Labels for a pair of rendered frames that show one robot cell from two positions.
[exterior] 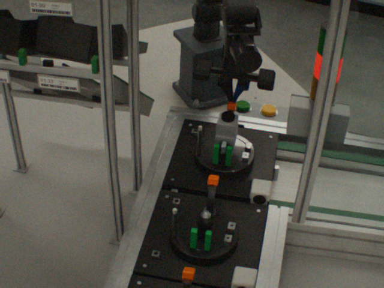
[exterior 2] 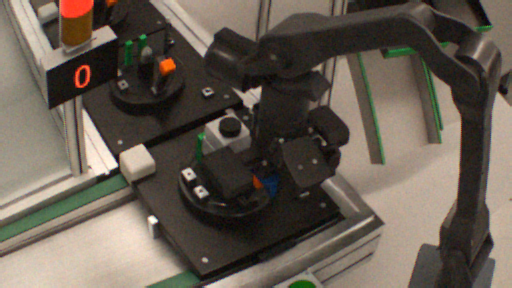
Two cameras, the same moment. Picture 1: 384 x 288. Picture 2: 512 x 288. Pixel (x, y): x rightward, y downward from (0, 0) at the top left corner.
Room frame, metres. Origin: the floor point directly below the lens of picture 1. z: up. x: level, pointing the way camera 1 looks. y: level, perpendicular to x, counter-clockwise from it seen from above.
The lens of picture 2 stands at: (1.58, -0.62, 1.86)
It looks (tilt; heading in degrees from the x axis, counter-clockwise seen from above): 46 degrees down; 131
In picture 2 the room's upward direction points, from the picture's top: 7 degrees clockwise
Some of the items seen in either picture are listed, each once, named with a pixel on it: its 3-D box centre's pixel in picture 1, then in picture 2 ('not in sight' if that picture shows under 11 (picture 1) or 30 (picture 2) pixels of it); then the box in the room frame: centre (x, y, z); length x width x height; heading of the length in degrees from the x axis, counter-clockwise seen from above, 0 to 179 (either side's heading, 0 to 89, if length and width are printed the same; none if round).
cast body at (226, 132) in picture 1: (226, 129); (224, 138); (1.04, -0.07, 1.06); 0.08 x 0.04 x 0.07; 171
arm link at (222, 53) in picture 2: (244, 36); (256, 55); (1.10, -0.10, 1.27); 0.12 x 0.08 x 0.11; 11
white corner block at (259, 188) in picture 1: (260, 192); (136, 166); (0.93, -0.15, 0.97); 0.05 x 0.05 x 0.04; 80
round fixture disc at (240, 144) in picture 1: (224, 154); (226, 182); (1.05, -0.07, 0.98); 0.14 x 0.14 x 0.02
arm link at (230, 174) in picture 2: (235, 63); (280, 131); (1.14, -0.09, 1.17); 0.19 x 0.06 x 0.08; 80
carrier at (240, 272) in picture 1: (204, 224); (145, 64); (0.79, -0.03, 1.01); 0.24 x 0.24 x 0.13; 80
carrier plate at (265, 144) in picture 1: (224, 160); (225, 190); (1.05, -0.07, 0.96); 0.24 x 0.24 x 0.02; 80
